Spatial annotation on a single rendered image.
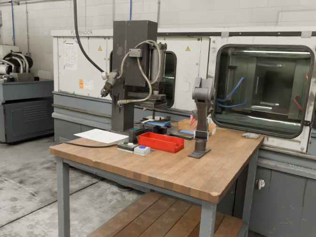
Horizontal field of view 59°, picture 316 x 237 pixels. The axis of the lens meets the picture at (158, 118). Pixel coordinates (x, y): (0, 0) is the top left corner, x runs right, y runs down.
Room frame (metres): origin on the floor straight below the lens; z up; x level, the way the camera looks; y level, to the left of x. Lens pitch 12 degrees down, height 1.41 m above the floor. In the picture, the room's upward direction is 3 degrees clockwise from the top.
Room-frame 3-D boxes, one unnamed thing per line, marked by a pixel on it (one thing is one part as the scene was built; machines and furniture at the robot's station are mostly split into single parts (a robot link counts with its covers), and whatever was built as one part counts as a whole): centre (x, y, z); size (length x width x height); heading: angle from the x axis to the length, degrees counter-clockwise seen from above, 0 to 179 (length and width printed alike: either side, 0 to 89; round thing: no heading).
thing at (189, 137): (1.89, -0.20, 0.91); 0.17 x 0.16 x 0.02; 151
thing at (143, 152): (1.48, 0.08, 0.90); 0.07 x 0.07 x 0.06; 61
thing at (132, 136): (1.64, 0.14, 0.95); 0.06 x 0.03 x 0.09; 151
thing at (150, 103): (1.88, 0.09, 1.22); 0.26 x 0.18 x 0.30; 61
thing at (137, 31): (1.92, 0.14, 1.44); 0.17 x 0.13 x 0.42; 61
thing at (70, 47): (3.22, 1.02, 1.41); 0.25 x 0.01 x 0.33; 58
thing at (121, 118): (1.99, 0.26, 1.28); 0.14 x 0.12 x 0.75; 151
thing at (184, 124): (2.02, -0.29, 0.93); 0.25 x 0.13 x 0.08; 61
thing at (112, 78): (1.89, 0.33, 1.25); 0.19 x 0.07 x 0.19; 151
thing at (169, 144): (1.61, -0.02, 0.93); 0.25 x 0.12 x 0.06; 61
